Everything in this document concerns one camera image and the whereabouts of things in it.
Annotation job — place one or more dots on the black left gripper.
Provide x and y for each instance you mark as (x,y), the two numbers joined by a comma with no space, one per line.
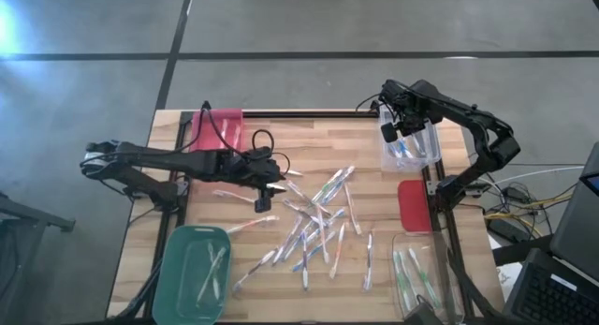
(248,168)

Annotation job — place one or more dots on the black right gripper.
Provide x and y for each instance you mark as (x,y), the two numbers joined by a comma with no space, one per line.
(407,107)

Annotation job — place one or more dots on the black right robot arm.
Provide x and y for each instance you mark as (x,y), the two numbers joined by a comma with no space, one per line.
(472,119)

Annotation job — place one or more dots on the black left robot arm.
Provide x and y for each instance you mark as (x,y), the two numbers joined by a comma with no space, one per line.
(164,158)

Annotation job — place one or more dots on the clear deep plastic bin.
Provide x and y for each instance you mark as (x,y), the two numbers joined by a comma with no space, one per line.
(433,147)

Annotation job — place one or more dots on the pink plastic bin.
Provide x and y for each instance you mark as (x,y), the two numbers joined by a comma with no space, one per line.
(234,115)

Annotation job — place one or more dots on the white toothbrush at edge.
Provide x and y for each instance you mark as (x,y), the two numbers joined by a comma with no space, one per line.
(255,270)

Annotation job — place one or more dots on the red flat plastic lid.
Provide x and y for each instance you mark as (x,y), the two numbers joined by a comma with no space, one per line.
(414,208)

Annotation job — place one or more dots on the clear shallow plastic tray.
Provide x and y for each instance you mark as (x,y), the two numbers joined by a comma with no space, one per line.
(402,240)

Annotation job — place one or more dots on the green plastic bin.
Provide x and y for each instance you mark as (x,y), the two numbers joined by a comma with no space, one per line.
(178,269)

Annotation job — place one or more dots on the black power adapter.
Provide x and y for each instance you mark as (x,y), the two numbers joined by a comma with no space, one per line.
(504,229)
(518,195)

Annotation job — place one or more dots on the dark grey box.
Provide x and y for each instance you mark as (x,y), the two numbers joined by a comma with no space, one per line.
(423,315)

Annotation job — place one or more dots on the black laptop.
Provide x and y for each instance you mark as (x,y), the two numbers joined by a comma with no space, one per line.
(547,297)

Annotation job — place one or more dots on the black metal stand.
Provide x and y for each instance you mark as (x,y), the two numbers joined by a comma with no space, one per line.
(28,217)

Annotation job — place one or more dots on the black frame corner bracket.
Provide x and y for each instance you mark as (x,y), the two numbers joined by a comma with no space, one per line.
(206,105)

